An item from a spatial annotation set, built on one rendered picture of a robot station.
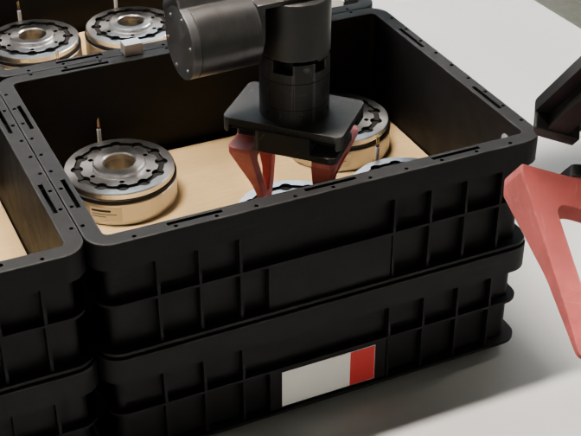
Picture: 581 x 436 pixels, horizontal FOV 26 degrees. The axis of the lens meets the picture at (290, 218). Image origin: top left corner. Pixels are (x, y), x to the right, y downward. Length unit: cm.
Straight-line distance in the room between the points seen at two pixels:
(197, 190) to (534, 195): 72
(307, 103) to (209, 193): 21
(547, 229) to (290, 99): 54
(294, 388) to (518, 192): 63
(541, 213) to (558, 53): 129
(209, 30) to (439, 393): 41
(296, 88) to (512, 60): 78
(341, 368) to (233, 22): 33
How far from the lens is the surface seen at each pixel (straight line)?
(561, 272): 48
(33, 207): 103
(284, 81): 99
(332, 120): 102
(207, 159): 123
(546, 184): 49
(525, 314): 126
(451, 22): 183
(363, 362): 112
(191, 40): 93
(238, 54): 95
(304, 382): 110
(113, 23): 143
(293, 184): 112
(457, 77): 117
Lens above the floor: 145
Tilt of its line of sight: 33 degrees down
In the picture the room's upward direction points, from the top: straight up
